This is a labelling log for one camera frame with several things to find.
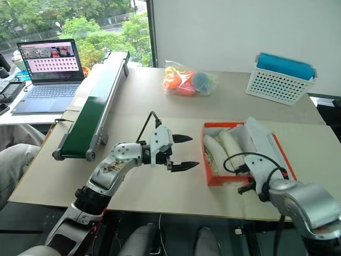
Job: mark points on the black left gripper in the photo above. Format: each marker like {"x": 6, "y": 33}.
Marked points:
{"x": 162, "y": 157}

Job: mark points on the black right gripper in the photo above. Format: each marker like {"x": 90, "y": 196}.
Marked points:
{"x": 252, "y": 183}

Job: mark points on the orange shoebox with lid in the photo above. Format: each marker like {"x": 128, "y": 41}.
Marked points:
{"x": 221, "y": 181}

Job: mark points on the white patterned shoe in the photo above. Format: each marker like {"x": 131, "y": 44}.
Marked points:
{"x": 214, "y": 152}
{"x": 230, "y": 145}

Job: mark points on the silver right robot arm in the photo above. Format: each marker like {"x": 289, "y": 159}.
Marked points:
{"x": 306, "y": 200}

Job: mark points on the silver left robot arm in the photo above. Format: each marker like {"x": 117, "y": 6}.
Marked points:
{"x": 112, "y": 170}

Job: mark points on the white tissue paper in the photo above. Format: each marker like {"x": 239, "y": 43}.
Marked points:
{"x": 245, "y": 138}

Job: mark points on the dark grey rounded shape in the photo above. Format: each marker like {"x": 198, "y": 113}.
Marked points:
{"x": 141, "y": 240}
{"x": 206, "y": 242}

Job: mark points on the clear bag of colourful toys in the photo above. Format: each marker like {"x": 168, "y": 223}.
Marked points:
{"x": 187, "y": 82}

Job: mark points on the green conveyor belt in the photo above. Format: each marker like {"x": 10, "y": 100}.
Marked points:
{"x": 88, "y": 117}

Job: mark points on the white perforated plastic basket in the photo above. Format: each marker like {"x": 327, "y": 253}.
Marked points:
{"x": 274, "y": 89}

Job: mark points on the blue foam roll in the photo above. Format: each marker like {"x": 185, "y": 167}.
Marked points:
{"x": 285, "y": 66}

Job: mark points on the blue laptop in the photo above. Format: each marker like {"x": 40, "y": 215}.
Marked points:
{"x": 50, "y": 93}

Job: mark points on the white desk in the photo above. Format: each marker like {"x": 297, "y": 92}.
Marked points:
{"x": 32, "y": 119}

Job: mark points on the person's light grey trousers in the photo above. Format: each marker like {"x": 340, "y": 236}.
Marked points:
{"x": 16, "y": 165}

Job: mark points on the teal box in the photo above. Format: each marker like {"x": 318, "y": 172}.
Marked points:
{"x": 24, "y": 76}

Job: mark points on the black handheld device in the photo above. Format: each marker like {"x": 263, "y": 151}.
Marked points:
{"x": 12, "y": 89}

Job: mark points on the black phone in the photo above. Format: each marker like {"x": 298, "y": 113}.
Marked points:
{"x": 3, "y": 108}

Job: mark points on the white paper cup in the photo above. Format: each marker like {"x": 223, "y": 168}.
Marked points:
{"x": 17, "y": 62}

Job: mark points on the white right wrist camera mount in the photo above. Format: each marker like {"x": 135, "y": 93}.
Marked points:
{"x": 258, "y": 168}

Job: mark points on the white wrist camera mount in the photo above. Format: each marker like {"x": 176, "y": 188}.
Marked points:
{"x": 258, "y": 168}
{"x": 160, "y": 136}

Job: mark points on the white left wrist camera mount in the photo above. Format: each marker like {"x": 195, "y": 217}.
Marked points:
{"x": 160, "y": 136}

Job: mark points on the black window frame post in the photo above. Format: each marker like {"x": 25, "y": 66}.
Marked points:
{"x": 153, "y": 32}

